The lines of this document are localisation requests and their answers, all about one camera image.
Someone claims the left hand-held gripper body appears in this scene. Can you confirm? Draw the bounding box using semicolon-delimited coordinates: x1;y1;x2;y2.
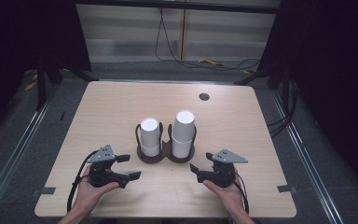
86;144;129;189

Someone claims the dark brown double cup holder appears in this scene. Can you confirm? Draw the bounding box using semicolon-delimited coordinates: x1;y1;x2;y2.
134;121;198;164

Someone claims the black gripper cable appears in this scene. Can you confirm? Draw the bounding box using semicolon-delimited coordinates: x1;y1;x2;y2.
67;149;99;213
232;172;250;215

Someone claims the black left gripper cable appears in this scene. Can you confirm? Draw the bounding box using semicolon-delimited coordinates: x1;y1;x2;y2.
67;149;99;213

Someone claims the black hanging wall cable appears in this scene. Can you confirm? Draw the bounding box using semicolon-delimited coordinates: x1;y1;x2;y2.
154;7;262;71

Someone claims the metal floor rail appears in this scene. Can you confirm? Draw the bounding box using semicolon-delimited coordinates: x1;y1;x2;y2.
0;82;62;217
269;89;347;224

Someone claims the grey tape strip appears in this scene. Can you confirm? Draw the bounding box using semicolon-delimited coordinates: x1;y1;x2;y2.
32;186;57;196
277;184;297;194

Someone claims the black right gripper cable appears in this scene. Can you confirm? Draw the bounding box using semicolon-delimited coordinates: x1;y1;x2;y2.
232;172;250;215

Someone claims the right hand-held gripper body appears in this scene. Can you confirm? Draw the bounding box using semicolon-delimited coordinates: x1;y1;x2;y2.
196;148;249;189

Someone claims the black metal stand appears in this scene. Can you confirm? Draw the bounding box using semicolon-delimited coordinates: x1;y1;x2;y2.
34;62;99;111

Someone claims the white paper cup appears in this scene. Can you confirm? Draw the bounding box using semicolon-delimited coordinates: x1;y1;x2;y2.
141;143;162;158
140;117;163;147
172;109;197;143
172;136;194;159

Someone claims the black curtain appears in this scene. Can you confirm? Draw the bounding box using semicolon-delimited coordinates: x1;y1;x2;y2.
0;0;93;144
256;0;358;200

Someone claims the person's left hand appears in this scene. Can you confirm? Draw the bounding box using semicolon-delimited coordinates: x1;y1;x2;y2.
74;166;120;213

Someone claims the black overhead bar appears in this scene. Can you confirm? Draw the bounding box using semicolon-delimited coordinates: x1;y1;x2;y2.
74;0;282;15

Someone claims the black floor cable bundle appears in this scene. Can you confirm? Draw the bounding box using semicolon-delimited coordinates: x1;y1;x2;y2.
267;77;300;138

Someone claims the person's right hand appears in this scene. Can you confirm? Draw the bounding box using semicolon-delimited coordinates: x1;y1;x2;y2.
202;181;246;217

